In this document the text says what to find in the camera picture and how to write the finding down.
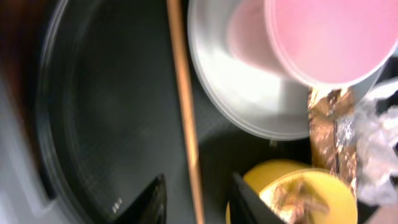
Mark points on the yellow plastic bowl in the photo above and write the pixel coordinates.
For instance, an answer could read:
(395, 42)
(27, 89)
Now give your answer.
(264, 177)

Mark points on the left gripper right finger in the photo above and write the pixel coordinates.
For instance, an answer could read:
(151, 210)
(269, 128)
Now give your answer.
(246, 207)

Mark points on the pink plastic cup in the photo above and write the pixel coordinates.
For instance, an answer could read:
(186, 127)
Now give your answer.
(316, 42)

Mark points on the food scraps pile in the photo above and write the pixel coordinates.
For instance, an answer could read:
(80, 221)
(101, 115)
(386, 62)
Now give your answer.
(294, 202)

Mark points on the wooden chopstick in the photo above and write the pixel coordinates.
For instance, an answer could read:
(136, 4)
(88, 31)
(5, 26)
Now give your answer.
(176, 24)

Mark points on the white paper napkin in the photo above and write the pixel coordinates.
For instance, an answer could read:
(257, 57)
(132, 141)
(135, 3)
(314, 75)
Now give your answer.
(376, 139)

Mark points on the light grey round plate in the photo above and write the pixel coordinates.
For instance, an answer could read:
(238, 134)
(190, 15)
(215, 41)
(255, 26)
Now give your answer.
(263, 104)

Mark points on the round black serving tray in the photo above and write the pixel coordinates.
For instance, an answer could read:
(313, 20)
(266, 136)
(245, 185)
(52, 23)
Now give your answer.
(108, 114)

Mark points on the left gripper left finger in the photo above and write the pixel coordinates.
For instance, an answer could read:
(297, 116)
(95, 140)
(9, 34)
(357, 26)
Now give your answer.
(150, 207)

